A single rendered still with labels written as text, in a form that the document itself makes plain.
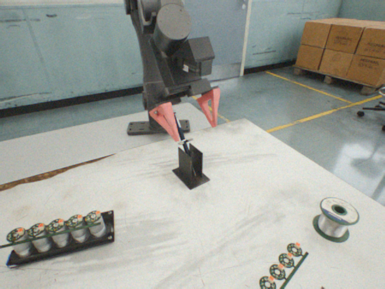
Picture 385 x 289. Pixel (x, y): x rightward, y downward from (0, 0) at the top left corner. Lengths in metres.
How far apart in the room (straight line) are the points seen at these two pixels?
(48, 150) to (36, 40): 2.24
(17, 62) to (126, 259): 2.70
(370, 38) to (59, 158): 3.47
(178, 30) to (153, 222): 0.35
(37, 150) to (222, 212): 0.54
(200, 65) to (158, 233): 0.31
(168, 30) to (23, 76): 2.68
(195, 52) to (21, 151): 0.58
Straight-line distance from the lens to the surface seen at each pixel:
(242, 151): 0.67
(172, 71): 0.45
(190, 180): 0.54
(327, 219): 0.50
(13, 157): 0.80
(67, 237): 0.47
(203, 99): 0.52
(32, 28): 2.93
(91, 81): 3.05
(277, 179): 0.60
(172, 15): 0.43
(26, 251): 0.49
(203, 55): 0.41
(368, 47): 3.67
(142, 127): 0.77
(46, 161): 0.73
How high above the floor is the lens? 1.13
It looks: 34 degrees down
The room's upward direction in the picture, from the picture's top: straight up
